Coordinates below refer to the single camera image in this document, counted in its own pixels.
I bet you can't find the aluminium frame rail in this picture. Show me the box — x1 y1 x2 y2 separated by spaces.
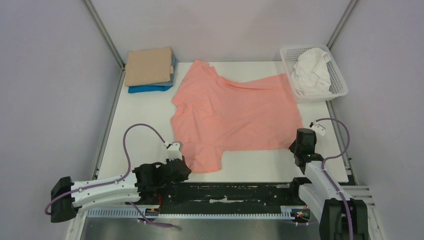
81 0 125 70

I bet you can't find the folded blue t shirt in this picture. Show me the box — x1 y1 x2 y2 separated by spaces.
128 85 173 94

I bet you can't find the white t shirt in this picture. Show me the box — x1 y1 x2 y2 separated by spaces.
290 47 332 96

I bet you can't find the white slotted cable duct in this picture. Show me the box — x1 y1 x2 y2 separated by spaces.
86 206 304 221

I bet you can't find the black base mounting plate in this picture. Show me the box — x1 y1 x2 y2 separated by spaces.
136 182 306 215

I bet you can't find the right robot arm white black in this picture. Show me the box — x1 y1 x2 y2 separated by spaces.
288 128 370 240

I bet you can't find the white plastic basket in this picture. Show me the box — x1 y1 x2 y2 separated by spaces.
279 44 349 103

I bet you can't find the folded grey-blue t shirt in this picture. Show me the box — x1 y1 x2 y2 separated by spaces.
147 53 179 88

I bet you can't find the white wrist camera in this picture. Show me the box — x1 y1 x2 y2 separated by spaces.
309 121 326 136
163 141 183 161

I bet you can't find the folded beige t shirt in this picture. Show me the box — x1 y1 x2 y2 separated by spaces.
124 46 174 87

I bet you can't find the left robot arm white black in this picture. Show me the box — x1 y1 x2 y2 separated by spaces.
45 159 191 223

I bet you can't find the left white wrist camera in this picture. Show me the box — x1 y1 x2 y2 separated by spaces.
163 141 183 161

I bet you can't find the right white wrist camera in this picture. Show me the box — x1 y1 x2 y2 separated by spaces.
309 121 326 136

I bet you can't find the pink t shirt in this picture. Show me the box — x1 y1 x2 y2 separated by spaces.
170 60 303 174

